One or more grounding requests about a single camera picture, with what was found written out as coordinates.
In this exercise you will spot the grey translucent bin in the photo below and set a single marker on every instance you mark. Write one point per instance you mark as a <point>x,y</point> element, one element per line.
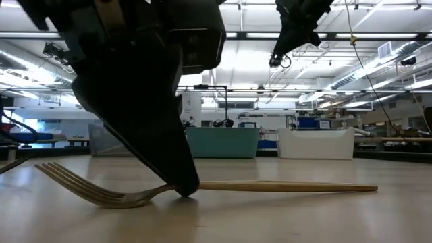
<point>99,143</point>

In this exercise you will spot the white plastic bin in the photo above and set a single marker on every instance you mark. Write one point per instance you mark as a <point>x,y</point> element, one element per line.
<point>315,146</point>

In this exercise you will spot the white poster board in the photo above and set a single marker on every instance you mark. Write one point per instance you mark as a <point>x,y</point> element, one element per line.
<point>192,108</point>

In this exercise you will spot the teal plastic bin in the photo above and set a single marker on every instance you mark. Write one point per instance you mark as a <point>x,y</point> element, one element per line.
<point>222,141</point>

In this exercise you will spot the black ceiling-mounted camera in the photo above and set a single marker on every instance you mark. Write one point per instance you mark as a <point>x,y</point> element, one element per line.
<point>276,61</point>
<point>54,50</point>

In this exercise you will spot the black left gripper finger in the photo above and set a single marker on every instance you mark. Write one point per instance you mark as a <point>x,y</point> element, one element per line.
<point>152,135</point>

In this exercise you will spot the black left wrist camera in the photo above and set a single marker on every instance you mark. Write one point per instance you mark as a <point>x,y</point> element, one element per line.
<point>202,44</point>

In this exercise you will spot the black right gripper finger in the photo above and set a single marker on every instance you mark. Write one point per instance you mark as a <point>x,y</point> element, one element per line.
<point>290,37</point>

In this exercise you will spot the gold fork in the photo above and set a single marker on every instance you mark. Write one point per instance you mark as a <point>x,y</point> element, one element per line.
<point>287,186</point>

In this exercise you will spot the blue storage crate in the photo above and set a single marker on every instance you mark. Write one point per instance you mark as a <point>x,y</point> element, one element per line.
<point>307,122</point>

